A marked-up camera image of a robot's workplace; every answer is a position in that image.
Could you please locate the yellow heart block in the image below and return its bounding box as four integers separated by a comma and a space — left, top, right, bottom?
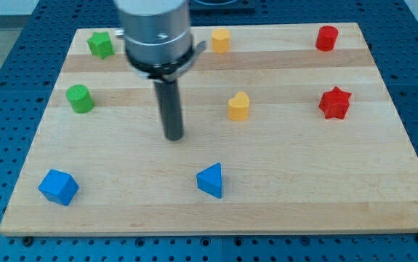
227, 92, 250, 121

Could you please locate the green star block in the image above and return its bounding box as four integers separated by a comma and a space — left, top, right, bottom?
87, 32, 115, 59

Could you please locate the wooden board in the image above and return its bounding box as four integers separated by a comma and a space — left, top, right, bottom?
0, 23, 418, 237

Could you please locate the green cylinder block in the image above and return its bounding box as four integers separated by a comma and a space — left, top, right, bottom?
65, 84, 95, 114

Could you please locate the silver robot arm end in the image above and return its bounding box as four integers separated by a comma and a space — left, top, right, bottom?
114, 0, 206, 82

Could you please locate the blue cube block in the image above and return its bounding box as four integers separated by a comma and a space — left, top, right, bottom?
38, 169, 79, 206

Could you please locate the red cylinder block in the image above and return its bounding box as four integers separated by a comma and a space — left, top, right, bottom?
315, 25, 339, 52

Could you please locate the yellow pentagon block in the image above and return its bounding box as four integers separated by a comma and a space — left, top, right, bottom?
212, 28, 230, 54

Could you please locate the blue triangle block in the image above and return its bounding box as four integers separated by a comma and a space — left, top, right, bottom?
196, 163, 223, 199

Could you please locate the red star block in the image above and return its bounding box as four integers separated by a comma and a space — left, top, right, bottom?
318, 86, 352, 119

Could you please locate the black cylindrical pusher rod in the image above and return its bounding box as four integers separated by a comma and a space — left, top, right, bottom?
154, 81, 184, 141

